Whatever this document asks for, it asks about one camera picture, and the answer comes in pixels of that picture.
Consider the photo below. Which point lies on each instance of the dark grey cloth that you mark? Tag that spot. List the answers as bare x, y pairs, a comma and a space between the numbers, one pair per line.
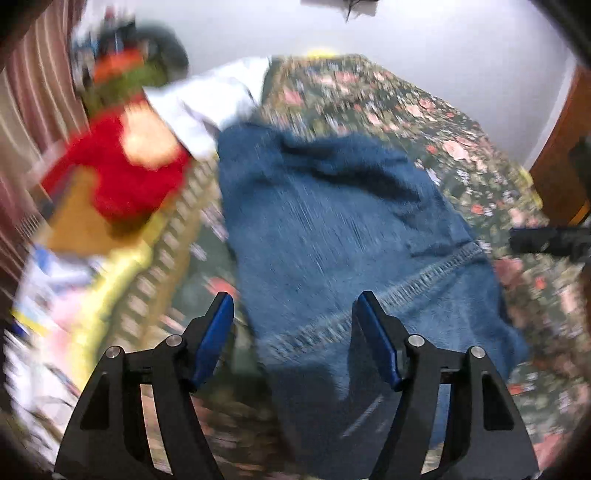
168, 48

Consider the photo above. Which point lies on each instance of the red plush toy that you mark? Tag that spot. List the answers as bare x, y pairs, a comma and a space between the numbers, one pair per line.
129, 184

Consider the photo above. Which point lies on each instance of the brown cardboard box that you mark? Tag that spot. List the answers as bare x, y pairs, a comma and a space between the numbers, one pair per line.
78, 221

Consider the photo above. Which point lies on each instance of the brown wooden door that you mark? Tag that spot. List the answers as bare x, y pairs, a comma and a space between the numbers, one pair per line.
561, 175

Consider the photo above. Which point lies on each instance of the floral bedspread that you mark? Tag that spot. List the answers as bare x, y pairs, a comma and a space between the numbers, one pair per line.
369, 101

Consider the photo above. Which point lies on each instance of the pile of papers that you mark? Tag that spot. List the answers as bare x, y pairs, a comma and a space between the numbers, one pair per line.
41, 323

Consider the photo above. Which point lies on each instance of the blue denim jacket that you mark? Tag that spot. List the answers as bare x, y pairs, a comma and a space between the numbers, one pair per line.
346, 230

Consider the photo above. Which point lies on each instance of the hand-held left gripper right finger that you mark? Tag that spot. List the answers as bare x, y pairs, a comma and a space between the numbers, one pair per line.
381, 341

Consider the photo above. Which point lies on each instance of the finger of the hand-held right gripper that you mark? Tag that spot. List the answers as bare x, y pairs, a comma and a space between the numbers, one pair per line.
545, 240

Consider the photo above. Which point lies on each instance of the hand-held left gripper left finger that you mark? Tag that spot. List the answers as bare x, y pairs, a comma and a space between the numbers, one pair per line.
213, 341

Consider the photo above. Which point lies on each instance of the white cloth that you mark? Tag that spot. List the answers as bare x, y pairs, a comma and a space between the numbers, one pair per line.
207, 101

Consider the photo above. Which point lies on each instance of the orange cloth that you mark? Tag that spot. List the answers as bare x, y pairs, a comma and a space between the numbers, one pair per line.
120, 67

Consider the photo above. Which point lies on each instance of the striped curtain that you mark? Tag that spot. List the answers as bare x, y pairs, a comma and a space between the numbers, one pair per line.
32, 115

